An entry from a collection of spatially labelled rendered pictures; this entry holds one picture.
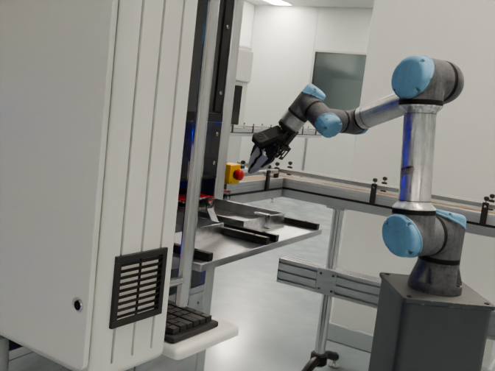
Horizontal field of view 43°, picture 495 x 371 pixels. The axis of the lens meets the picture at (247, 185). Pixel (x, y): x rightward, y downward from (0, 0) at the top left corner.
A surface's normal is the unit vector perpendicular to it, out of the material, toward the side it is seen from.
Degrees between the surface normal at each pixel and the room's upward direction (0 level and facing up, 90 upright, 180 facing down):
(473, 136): 90
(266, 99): 90
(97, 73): 90
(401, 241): 98
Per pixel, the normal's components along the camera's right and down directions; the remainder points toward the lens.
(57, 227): -0.56, 0.04
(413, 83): -0.78, -0.15
